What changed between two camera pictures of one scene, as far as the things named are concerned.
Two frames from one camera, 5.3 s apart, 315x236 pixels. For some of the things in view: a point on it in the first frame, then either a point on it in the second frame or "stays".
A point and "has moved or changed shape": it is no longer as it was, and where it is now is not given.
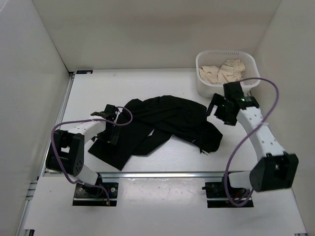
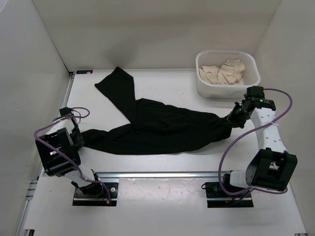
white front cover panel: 158,203 stays
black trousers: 143,124 has moved or changed shape
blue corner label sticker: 85,72 stays
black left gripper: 111,138 -> 78,141
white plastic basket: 250,77 stays
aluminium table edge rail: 161,174 stays
